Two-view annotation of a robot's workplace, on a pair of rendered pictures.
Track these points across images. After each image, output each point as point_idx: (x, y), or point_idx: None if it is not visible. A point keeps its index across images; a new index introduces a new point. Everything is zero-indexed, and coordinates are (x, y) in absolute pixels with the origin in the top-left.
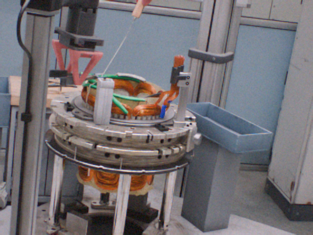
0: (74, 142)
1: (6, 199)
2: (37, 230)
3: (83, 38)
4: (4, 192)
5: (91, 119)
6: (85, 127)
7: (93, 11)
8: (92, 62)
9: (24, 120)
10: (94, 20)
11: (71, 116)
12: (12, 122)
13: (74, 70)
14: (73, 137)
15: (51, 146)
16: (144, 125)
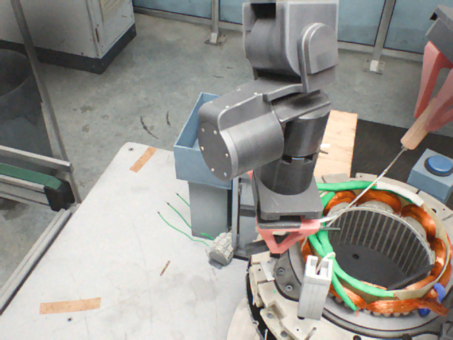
0: (265, 322)
1: (231, 254)
2: (243, 333)
3: (276, 213)
4: (228, 247)
5: (296, 299)
6: (282, 312)
7: (309, 155)
8: (299, 234)
9: None
10: (308, 171)
11: (269, 280)
12: (234, 187)
13: (265, 241)
14: (266, 314)
15: (247, 289)
16: (381, 334)
